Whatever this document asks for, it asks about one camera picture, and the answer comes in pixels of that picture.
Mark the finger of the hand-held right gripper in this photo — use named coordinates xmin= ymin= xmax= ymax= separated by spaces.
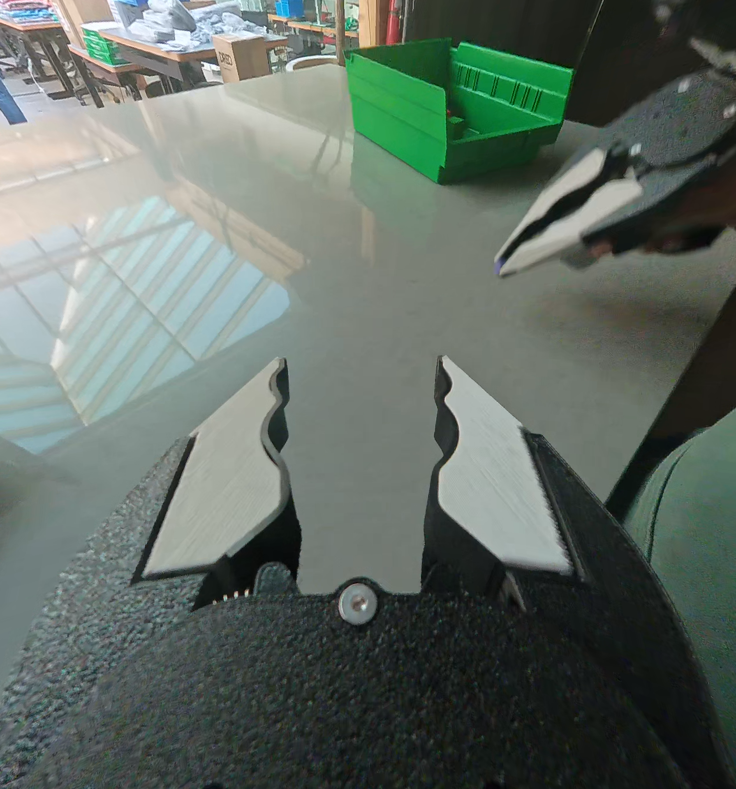
xmin=494 ymin=148 xmax=640 ymax=263
xmin=496 ymin=180 xmax=645 ymax=277

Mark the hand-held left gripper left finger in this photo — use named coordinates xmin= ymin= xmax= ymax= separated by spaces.
xmin=131 ymin=358 xmax=301 ymax=611

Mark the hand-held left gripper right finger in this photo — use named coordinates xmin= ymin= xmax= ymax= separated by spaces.
xmin=421 ymin=355 xmax=575 ymax=608

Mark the green plastic bin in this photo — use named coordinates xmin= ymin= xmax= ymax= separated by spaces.
xmin=345 ymin=38 xmax=574 ymax=185

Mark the person's green shirt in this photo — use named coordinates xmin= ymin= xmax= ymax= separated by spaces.
xmin=624 ymin=394 xmax=736 ymax=789

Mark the wooden pillar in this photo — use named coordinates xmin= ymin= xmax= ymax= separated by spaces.
xmin=357 ymin=0 xmax=389 ymax=49

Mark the small cardboard box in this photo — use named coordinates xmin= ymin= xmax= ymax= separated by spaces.
xmin=213 ymin=34 xmax=271 ymax=83

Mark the long wooden work table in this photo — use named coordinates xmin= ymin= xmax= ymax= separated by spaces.
xmin=69 ymin=25 xmax=289 ymax=108

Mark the pile of grey plastic bags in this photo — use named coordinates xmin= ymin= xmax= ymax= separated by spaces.
xmin=115 ymin=0 xmax=264 ymax=50

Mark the stack of green boxes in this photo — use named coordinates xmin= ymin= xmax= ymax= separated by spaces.
xmin=81 ymin=25 xmax=125 ymax=64

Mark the stack of folded clothes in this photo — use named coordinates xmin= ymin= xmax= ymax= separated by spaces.
xmin=0 ymin=0 xmax=60 ymax=22

